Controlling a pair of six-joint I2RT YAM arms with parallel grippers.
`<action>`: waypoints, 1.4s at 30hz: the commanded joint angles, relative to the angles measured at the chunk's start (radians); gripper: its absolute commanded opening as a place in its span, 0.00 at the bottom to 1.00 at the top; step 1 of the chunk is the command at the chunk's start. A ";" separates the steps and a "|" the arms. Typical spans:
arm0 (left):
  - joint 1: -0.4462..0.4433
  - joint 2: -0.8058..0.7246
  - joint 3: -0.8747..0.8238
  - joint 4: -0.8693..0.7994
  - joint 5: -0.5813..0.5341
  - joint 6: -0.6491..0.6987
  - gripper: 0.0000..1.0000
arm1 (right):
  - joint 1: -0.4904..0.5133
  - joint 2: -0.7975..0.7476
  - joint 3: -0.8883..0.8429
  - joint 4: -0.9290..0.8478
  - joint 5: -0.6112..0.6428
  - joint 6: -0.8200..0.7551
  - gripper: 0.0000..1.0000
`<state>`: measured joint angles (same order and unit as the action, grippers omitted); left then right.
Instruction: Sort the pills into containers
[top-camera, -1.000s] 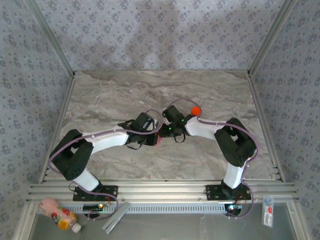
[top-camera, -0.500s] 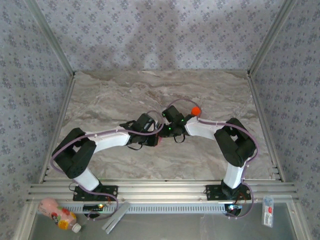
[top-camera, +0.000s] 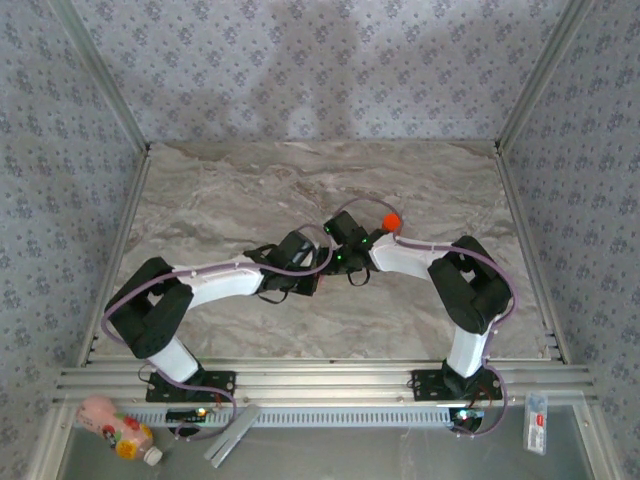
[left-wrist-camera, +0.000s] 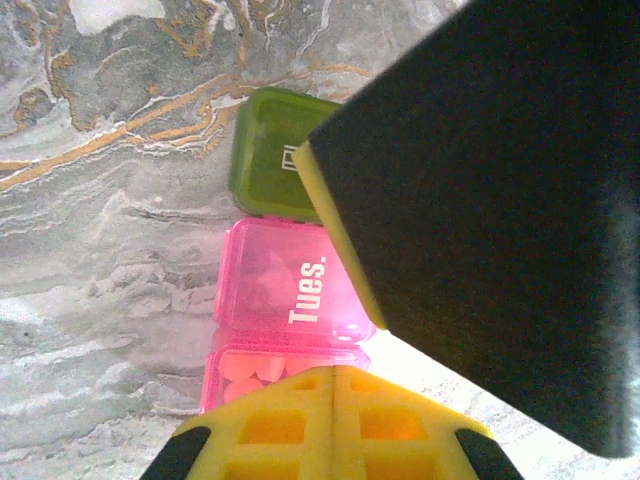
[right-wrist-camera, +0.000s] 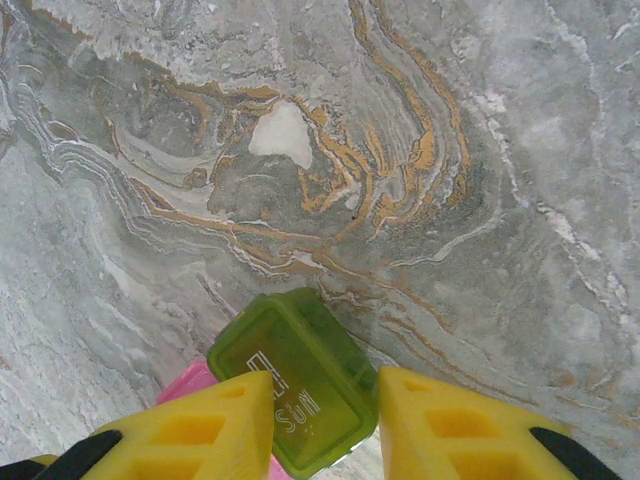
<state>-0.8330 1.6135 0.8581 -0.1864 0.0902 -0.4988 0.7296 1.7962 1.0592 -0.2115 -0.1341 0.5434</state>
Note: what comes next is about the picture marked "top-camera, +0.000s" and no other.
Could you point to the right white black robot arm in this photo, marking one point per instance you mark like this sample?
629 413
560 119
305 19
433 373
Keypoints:
400 257

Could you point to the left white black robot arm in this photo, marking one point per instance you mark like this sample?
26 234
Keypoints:
225 285

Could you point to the left small circuit board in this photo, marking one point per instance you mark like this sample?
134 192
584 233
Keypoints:
187 414

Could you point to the small circuit board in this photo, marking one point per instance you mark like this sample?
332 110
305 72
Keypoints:
187 414
467 417

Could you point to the right small circuit board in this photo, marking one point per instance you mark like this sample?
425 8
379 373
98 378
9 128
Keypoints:
467 417

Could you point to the pink drink bottle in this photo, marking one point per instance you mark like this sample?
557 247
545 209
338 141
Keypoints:
115 425

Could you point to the clear plastic package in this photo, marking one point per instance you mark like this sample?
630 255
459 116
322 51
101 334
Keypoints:
535 425

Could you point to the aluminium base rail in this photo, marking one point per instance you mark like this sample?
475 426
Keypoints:
325 380

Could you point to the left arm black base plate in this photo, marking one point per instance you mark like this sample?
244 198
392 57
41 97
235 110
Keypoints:
220 387

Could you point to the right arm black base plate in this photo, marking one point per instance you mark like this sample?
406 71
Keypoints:
425 385

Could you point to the grey metal bracket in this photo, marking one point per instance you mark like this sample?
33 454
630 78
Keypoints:
232 435

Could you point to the left aluminium side rail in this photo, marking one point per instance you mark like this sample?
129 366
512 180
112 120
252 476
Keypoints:
120 240

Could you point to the aluminium side rail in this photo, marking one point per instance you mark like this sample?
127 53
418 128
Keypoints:
120 240
530 250

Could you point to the right aluminium side rail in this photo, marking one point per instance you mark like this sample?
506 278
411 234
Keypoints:
530 250

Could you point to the right aluminium corner post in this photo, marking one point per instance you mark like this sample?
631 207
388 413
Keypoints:
545 75

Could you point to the aluminium corner post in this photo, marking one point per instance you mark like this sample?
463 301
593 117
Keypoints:
100 75
545 75

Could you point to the left aluminium corner post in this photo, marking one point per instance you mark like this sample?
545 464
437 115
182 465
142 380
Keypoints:
100 75

